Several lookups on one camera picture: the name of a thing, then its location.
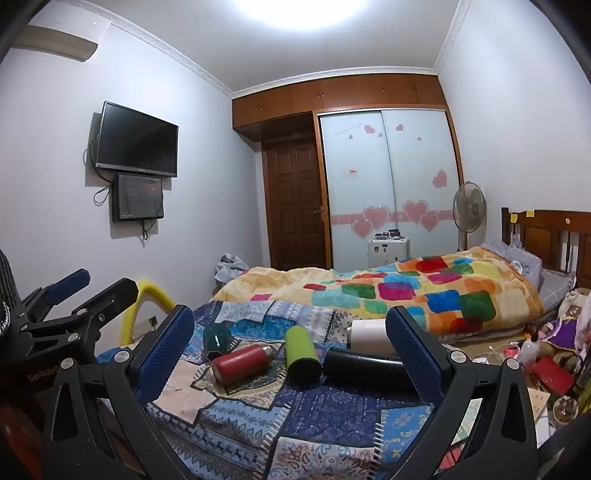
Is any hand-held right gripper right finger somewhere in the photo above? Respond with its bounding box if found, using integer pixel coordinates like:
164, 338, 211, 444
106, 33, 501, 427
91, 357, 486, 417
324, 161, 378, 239
385, 306, 542, 480

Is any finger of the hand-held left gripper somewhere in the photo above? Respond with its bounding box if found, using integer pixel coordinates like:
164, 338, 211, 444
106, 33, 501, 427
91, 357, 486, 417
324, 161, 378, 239
18, 269, 92, 319
21, 277, 140, 352

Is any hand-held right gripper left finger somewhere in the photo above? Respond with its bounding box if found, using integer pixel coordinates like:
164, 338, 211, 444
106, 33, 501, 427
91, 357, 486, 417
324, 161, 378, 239
41, 305, 199, 480

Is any white cup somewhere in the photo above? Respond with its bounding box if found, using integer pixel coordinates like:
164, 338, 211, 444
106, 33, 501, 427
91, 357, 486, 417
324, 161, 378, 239
347, 319, 399, 356

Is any dark green glass cup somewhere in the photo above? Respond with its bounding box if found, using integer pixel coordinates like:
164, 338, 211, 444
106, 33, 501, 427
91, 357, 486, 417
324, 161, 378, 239
203, 323, 238, 360

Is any light green cup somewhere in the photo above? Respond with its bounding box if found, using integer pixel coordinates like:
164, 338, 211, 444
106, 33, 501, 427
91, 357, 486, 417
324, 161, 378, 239
284, 326, 323, 384

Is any yellow foam arch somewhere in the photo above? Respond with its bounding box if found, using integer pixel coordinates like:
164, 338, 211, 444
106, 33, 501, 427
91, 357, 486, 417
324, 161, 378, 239
120, 277, 174, 345

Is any black bottle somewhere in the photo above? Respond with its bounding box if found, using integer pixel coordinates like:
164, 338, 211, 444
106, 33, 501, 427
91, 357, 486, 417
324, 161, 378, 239
322, 347, 411, 391

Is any colourful checked blanket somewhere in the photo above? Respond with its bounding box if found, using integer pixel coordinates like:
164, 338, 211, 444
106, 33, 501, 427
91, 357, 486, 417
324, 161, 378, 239
210, 247, 546, 345

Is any red bottle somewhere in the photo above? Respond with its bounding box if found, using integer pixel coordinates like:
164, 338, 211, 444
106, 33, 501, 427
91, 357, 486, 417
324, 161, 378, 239
211, 344, 273, 385

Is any grey cloth pile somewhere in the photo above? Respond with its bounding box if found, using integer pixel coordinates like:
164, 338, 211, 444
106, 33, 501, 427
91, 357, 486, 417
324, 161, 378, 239
213, 252, 250, 296

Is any small white cabinet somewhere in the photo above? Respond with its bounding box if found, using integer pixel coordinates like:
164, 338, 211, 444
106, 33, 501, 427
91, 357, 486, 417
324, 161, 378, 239
368, 234, 411, 269

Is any white plastic bottle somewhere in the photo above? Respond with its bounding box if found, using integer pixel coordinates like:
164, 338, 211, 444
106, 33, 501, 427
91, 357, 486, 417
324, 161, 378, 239
519, 334, 541, 366

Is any blue patchwork blanket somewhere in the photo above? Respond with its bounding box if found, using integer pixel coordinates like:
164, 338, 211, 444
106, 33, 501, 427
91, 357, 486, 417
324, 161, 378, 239
96, 299, 465, 480

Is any red bag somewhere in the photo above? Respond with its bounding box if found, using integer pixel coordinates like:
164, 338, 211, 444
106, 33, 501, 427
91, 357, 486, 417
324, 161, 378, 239
530, 355, 576, 398

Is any purple cloth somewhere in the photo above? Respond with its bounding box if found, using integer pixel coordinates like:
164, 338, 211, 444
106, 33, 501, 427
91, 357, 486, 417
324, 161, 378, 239
549, 318, 581, 350

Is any grey checked pillow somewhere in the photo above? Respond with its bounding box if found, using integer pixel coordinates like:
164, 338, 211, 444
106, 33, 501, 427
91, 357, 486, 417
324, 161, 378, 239
537, 270, 577, 313

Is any standing fan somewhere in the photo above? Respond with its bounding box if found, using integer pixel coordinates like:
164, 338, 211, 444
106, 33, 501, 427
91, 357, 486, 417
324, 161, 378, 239
452, 181, 488, 253

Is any round brown jar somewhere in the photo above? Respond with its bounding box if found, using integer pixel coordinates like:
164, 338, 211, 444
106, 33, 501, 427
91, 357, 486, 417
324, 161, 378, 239
553, 396, 579, 424

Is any wooden bed headboard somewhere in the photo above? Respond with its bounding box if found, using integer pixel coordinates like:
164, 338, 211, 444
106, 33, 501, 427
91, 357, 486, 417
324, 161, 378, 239
501, 207, 591, 274

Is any frosted sliding-door wardrobe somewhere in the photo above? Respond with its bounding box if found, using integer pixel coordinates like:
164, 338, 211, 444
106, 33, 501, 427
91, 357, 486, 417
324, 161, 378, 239
316, 107, 465, 271

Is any brown wooden door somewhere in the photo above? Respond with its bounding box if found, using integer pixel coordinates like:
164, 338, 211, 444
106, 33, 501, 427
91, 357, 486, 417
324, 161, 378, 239
262, 138, 331, 272

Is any white air conditioner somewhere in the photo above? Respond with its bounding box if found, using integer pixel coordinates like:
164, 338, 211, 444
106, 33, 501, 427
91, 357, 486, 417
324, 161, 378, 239
13, 6, 113, 64

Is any wooden overhead cabinet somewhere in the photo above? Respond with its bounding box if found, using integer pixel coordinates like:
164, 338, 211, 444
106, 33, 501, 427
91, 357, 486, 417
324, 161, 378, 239
231, 74, 450, 140

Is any ceiling light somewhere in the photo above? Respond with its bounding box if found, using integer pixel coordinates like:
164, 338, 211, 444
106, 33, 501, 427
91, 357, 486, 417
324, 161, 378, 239
230, 0, 376, 34

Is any small black wall monitor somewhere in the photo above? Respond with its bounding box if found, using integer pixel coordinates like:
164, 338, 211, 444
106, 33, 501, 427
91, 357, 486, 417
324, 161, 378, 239
112, 173, 165, 223

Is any black television cable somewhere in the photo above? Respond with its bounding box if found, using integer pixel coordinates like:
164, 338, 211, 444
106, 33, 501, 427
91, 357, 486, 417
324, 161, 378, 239
82, 133, 100, 172

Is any wall-mounted black television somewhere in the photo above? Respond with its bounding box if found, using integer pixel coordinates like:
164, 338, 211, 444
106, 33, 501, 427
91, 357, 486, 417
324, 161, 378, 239
95, 100, 180, 179

